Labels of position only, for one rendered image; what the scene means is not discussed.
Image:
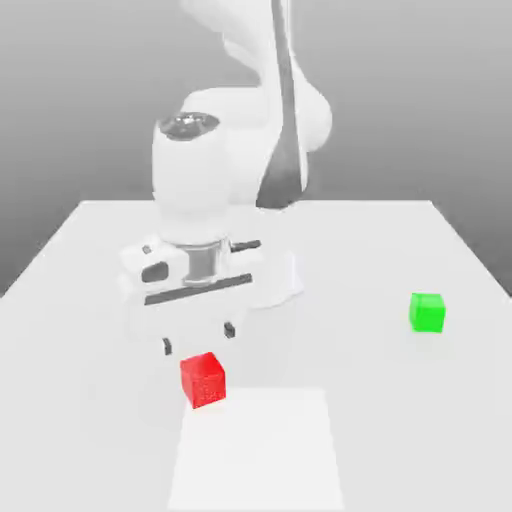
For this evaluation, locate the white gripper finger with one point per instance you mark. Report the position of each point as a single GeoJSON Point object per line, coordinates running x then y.
{"type": "Point", "coordinates": [228, 330]}
{"type": "Point", "coordinates": [166, 346]}

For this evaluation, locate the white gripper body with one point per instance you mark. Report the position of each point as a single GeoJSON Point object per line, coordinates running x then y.
{"type": "Point", "coordinates": [192, 310]}

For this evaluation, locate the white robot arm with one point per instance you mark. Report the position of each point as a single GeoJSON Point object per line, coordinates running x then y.
{"type": "Point", "coordinates": [192, 180]}

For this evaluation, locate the small red cube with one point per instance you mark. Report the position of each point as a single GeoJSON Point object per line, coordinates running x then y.
{"type": "Point", "coordinates": [203, 380]}

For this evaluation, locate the small green cube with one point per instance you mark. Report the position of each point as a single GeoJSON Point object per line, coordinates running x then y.
{"type": "Point", "coordinates": [427, 312]}

